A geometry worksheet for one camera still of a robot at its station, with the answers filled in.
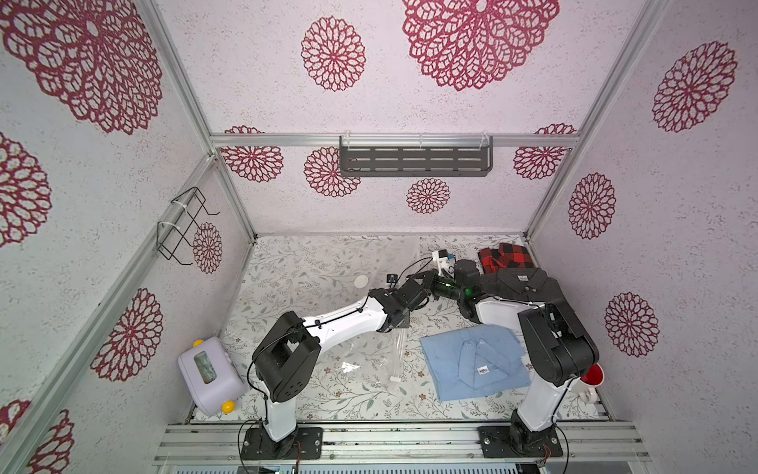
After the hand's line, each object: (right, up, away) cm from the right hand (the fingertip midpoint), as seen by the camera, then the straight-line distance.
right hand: (406, 275), depth 89 cm
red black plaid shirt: (+40, +6, +21) cm, 45 cm away
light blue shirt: (+20, -25, -3) cm, 32 cm away
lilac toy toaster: (-52, -27, -11) cm, 60 cm away
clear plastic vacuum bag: (-35, -1, +21) cm, 40 cm away
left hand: (-4, -12, 0) cm, 13 cm away
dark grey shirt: (+43, -4, +11) cm, 45 cm away
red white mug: (+46, -27, -13) cm, 55 cm away
